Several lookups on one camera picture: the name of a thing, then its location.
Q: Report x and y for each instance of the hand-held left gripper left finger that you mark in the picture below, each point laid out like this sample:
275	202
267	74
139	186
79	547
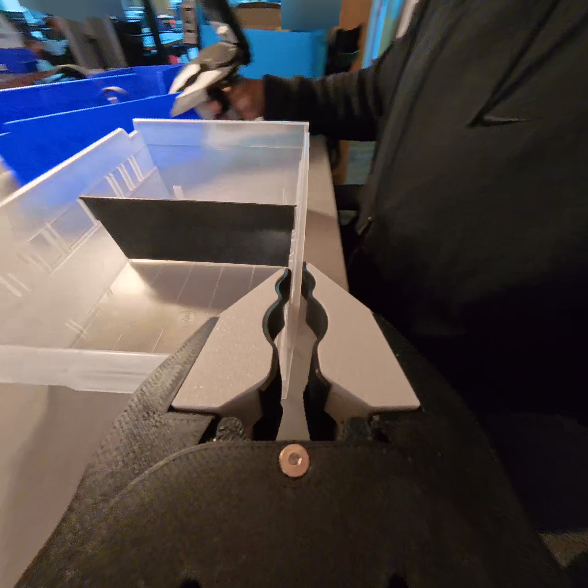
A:
220	367

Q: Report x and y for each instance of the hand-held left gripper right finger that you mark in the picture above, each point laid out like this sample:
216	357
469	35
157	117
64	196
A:
367	363

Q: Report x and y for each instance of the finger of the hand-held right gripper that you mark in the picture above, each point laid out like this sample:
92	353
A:
190	102
197	71

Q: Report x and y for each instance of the clear plastic bin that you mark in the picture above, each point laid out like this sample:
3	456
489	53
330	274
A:
206	151

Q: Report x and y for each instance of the person's right forearm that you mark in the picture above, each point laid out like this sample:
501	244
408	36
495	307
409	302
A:
321	105

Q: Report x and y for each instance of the person's right hand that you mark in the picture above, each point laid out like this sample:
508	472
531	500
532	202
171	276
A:
248	99

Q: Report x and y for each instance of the blue plastic bin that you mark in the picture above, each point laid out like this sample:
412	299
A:
69	124
55	94

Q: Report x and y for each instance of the black bin divider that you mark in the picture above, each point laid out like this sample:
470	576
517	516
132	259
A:
183	229

